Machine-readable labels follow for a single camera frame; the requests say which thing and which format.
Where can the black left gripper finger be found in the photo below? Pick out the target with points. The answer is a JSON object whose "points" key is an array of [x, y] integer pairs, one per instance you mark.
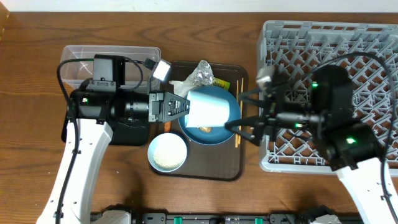
{"points": [[175, 113], [174, 101]]}

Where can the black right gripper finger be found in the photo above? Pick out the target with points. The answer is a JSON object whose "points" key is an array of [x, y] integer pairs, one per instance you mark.
{"points": [[250, 129], [248, 96]]}

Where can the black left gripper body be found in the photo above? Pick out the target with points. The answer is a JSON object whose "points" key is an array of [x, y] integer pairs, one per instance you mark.
{"points": [[155, 106]]}

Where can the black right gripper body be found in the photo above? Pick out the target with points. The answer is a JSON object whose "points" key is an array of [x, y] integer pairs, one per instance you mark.
{"points": [[292, 116]]}

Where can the white napkin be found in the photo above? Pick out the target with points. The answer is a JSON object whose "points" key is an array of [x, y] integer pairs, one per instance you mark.
{"points": [[182, 88]]}

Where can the orange carrot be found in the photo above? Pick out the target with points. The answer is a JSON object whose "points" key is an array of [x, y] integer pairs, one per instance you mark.
{"points": [[167, 127]]}

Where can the light blue cup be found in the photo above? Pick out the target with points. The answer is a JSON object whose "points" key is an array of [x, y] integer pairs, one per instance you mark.
{"points": [[206, 111]]}

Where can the yellow green snack wrapper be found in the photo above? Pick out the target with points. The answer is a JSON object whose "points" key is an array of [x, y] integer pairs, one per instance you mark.
{"points": [[221, 83]]}

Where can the aluminium foil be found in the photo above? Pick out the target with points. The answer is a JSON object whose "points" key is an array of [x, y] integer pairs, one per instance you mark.
{"points": [[203, 74]]}

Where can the light blue rice bowl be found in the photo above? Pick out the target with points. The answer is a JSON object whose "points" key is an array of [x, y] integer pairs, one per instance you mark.
{"points": [[167, 152]]}

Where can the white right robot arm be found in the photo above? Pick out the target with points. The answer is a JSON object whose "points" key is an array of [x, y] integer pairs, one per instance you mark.
{"points": [[347, 144]]}

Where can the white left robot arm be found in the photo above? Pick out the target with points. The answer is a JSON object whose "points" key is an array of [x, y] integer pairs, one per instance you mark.
{"points": [[72, 193]]}

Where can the black waste tray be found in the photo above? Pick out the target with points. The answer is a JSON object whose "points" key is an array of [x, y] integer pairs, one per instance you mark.
{"points": [[126, 112]]}

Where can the grey dishwasher rack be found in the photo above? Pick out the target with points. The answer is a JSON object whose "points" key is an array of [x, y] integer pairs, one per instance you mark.
{"points": [[296, 47]]}

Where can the wooden chopstick right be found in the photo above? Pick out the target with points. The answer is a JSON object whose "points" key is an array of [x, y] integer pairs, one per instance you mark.
{"points": [[241, 108]]}

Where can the wooden chopstick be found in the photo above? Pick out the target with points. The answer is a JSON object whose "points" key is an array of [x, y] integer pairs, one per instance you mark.
{"points": [[237, 99], [241, 108]]}

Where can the wooden chopstick left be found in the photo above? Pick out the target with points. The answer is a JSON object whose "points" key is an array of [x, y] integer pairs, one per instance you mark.
{"points": [[237, 99]]}

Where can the dark brown serving tray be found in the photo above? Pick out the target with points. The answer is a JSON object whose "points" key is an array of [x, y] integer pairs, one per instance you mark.
{"points": [[214, 162]]}

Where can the clear plastic bin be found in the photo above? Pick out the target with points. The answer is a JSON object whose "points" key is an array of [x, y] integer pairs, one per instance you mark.
{"points": [[73, 74]]}

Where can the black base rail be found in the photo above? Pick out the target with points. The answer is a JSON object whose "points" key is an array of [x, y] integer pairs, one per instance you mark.
{"points": [[319, 214]]}

